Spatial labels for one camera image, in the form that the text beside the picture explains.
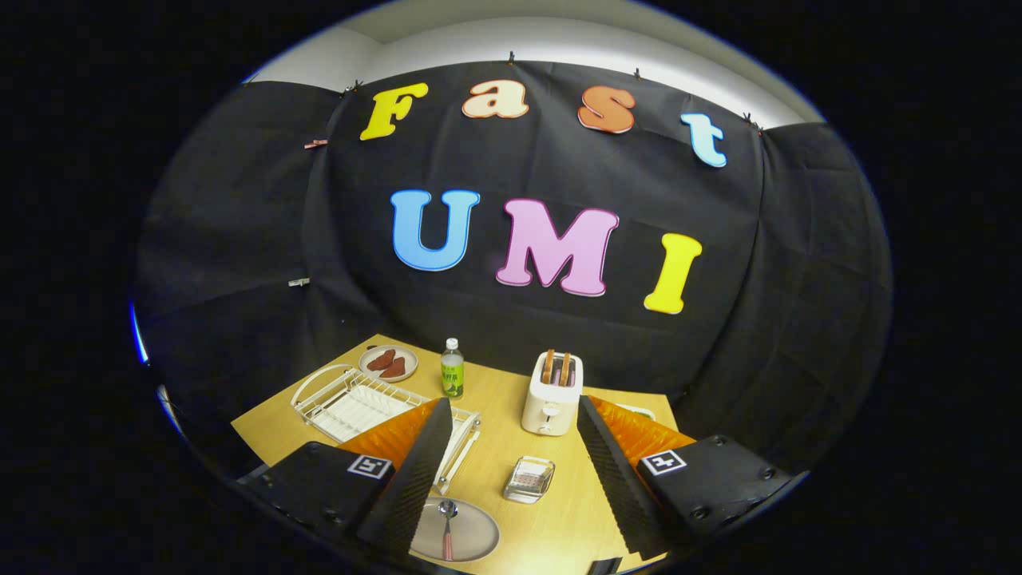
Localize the metal spoon with pink handle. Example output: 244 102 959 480
438 500 459 562

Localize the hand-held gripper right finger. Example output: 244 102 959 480
576 395 793 561

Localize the white wire dish rack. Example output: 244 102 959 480
291 364 481 496

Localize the metal mesh basket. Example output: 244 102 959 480
503 455 556 505

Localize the white toaster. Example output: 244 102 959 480
521 351 584 437

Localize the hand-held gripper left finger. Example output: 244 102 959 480
236 397 454 560

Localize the beige round plate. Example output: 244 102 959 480
409 497 501 563

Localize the green drink bottle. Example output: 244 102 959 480
440 338 465 400

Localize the small grey plate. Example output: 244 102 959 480
358 344 418 383

